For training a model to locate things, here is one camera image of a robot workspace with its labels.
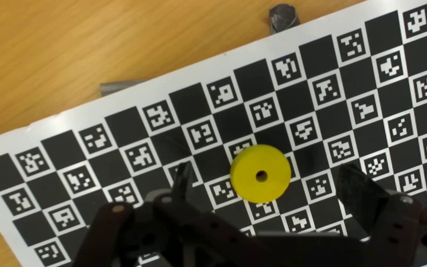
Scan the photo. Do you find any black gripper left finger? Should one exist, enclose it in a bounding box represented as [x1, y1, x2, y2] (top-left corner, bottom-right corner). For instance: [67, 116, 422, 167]
[71, 162, 270, 267]

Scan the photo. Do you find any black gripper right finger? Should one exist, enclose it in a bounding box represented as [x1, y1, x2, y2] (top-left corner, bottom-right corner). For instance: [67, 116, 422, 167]
[333, 162, 427, 267]

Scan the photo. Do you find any black white marker checkerboard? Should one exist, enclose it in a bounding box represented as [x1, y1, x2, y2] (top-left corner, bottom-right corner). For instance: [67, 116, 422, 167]
[0, 0, 427, 267]

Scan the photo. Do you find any gray board support foot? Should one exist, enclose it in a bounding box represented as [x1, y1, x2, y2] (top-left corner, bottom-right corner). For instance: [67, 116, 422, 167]
[267, 3, 302, 34]
[98, 80, 142, 98]

